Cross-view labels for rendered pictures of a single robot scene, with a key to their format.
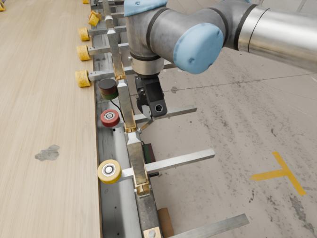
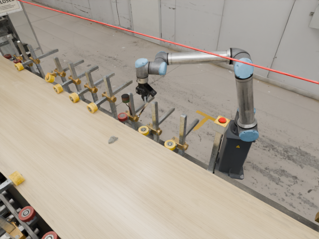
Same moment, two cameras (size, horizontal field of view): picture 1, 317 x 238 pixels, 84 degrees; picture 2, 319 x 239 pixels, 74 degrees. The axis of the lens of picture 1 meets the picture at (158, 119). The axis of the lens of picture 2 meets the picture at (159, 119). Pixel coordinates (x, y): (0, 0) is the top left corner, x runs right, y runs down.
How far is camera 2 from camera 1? 1.22 m
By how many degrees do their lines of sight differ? 26
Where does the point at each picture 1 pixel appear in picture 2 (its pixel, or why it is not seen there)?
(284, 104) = (186, 83)
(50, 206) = (134, 149)
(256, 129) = (180, 104)
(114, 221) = not seen: hidden behind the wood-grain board
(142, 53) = (145, 76)
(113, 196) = not seen: hidden behind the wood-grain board
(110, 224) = not seen: hidden behind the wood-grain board
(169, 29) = (154, 66)
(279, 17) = (175, 55)
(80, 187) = (139, 139)
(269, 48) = (176, 62)
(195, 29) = (161, 64)
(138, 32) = (144, 70)
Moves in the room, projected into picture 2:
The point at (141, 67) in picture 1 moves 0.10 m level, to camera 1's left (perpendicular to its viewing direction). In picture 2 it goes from (144, 80) to (133, 86)
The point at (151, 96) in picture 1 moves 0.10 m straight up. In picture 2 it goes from (149, 89) to (148, 78)
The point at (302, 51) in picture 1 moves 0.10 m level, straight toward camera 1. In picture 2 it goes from (183, 60) to (183, 68)
